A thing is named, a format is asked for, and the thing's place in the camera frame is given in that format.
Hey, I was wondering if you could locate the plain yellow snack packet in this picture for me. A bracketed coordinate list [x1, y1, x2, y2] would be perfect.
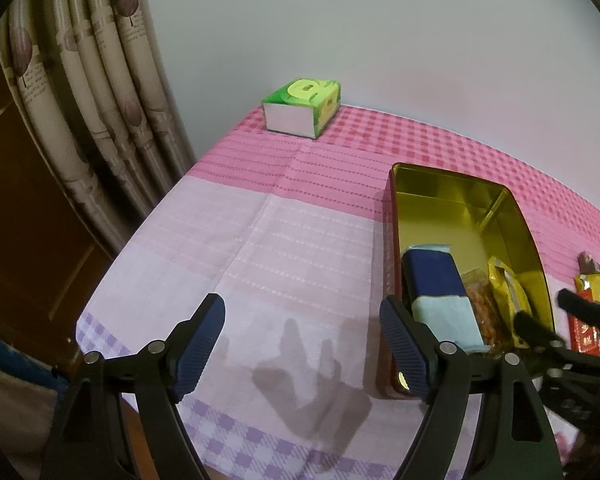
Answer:
[574, 271, 600, 306]

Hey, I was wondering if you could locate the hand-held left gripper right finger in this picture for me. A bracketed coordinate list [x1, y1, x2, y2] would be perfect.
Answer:
[379, 294, 566, 480]

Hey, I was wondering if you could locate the beige patterned curtain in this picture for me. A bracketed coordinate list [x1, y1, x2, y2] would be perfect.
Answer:
[0, 0, 198, 261]

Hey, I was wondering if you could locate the pink checked tablecloth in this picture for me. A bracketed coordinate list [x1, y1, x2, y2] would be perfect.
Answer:
[75, 104, 600, 480]

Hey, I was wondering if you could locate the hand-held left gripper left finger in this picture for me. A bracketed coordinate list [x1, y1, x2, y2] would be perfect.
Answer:
[40, 292, 227, 480]

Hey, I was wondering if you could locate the blue cloth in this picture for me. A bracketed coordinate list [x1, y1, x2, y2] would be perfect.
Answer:
[0, 327, 56, 376]

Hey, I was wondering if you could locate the navy and light-blue snack packet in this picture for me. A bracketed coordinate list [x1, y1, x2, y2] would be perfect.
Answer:
[401, 244, 486, 356]

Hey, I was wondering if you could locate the yellow and silver snack packet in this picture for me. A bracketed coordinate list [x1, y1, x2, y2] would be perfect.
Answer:
[487, 256, 536, 348]

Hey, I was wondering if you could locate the green tissue box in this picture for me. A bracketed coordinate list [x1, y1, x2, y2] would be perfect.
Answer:
[261, 78, 342, 140]

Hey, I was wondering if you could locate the dark wooden door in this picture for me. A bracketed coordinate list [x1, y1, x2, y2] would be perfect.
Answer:
[0, 45, 116, 376]

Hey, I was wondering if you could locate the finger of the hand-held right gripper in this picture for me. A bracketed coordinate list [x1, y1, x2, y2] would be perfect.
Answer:
[512, 311, 581, 375]
[557, 288, 600, 359]

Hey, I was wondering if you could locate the clear bag of peanuts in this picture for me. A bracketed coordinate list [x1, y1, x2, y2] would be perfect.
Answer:
[461, 267, 506, 348]

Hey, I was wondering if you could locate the red tin box gold interior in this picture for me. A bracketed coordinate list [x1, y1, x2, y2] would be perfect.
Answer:
[377, 162, 556, 398]

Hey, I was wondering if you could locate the red snack packet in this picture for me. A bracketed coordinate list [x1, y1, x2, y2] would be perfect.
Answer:
[566, 292, 600, 359]

